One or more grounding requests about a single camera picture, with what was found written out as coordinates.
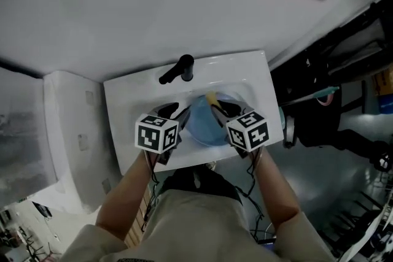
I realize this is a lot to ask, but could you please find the person's right forearm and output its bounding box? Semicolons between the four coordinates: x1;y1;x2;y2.
242;145;302;239

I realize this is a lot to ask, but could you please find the plastic-wrapped white appliance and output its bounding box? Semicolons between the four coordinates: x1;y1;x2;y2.
0;66;60;198

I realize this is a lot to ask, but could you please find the black metal chair frame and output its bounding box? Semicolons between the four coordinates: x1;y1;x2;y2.
324;189;393;256

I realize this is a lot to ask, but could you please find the black faucet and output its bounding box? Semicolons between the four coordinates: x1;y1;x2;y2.
158;54;195;85

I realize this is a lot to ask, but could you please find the brown cardboard box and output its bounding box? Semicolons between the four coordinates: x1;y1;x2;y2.
372;66;393;96

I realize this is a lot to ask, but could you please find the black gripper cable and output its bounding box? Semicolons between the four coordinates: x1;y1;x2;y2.
140;150;161;231
244;147;267;242

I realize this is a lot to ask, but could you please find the big blue plate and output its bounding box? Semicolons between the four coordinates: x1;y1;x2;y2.
185;92;244;147

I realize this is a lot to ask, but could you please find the white ceramic sink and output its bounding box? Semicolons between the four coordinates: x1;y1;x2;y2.
103;50;285;177

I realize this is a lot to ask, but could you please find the white box-shaped fixture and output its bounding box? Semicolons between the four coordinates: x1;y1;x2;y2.
42;70;124;215

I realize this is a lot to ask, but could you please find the blue bottle pack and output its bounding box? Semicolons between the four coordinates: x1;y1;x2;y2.
379;94;393;115

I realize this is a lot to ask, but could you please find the pink round item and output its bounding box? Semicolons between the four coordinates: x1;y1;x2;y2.
317;93;336;107

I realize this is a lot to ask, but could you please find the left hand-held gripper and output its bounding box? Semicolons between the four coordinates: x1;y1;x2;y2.
134;102;192;164

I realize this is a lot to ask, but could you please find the teal stick handle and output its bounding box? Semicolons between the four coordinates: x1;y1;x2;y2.
312;85;341;99

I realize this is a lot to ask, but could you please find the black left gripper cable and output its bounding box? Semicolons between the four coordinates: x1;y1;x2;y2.
140;150;161;231

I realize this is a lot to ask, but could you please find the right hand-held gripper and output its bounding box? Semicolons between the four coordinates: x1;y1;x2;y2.
211;101;270;159

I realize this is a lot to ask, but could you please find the grey hanging garment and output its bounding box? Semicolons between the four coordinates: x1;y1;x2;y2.
328;23;387;72

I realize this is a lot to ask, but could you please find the yellow sponge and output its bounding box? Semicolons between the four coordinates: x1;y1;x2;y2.
205;90;224;110

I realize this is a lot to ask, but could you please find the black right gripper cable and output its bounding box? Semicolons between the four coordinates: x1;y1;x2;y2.
244;147;267;242

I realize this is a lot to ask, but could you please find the black office chair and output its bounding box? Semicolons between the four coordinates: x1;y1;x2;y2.
282;81;392;153

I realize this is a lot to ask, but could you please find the person's beige shirt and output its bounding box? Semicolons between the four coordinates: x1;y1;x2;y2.
60;188;336;262

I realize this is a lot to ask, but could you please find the person's left forearm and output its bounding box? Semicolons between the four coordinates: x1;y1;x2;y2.
95;148;155;242

